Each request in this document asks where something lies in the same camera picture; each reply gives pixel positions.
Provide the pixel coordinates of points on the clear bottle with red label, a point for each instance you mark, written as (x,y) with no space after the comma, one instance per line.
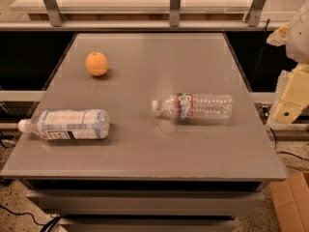
(188,106)

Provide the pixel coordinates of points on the grey drawer cabinet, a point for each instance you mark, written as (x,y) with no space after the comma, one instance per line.
(153,204)

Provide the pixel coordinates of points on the cardboard box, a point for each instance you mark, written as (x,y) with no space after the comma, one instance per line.
(291,202)

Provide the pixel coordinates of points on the clear bottle with blue-white label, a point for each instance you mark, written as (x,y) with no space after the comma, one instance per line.
(77,124)

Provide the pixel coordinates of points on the orange fruit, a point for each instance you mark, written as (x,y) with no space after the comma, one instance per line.
(96,64)

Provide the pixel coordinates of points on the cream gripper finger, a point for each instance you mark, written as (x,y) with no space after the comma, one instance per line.
(279,36)
(291,95)

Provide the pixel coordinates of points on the metal railing frame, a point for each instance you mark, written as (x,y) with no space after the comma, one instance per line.
(158,15)

